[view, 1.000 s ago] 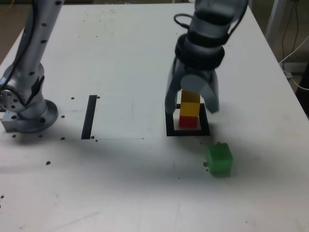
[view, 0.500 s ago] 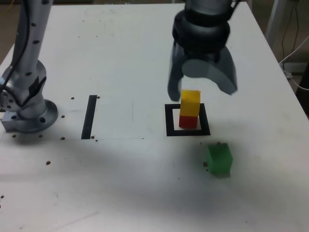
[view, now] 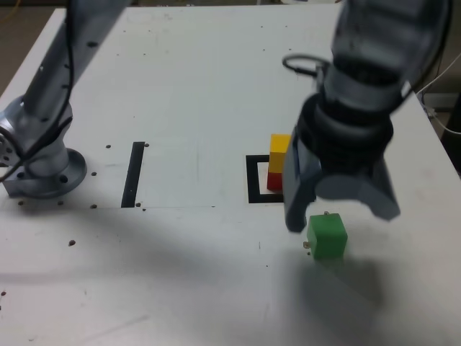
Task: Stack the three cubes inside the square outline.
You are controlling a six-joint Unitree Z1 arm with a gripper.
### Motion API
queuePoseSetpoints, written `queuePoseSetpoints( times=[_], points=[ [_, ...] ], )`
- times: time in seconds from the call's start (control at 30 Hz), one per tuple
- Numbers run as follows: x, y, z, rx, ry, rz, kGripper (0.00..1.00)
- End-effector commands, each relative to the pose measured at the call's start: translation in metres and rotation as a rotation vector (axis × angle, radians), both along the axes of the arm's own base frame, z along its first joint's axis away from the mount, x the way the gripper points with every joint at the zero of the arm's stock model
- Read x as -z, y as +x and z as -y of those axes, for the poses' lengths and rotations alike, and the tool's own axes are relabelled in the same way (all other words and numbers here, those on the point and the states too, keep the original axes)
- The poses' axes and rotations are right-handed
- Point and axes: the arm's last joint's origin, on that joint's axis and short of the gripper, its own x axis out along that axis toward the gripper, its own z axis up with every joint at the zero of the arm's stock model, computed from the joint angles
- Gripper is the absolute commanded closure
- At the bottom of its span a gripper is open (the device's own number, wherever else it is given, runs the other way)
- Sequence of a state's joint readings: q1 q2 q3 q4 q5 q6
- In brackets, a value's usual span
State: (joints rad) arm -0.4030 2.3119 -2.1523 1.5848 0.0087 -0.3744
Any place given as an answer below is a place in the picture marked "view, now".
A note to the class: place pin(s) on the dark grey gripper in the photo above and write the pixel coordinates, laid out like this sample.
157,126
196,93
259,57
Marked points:
347,164

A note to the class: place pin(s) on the red cube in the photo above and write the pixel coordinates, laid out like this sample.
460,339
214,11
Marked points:
274,181

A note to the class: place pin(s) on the green cube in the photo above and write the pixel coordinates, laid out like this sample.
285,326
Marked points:
327,236

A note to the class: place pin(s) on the yellow cube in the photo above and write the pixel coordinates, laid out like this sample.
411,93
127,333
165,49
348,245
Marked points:
278,151

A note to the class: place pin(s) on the black tape square outline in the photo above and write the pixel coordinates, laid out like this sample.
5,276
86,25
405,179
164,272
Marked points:
252,180

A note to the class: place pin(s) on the black tape strip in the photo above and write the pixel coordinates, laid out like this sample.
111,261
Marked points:
132,176

